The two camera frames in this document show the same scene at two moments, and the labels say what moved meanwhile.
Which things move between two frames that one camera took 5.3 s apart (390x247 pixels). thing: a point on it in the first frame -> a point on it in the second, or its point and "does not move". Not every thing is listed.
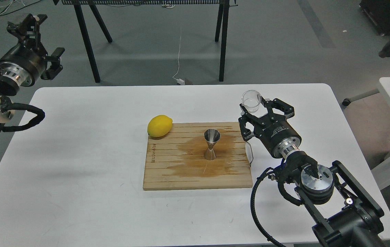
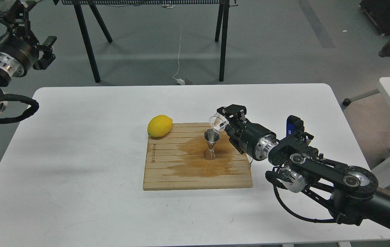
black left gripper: [23, 62] -> [14, 52]
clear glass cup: [251, 100] -> [217, 122]
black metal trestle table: [222, 22] does not move
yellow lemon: [159, 126] does not move
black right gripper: [275, 132] -> [255, 140]
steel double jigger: [211, 136] does not move
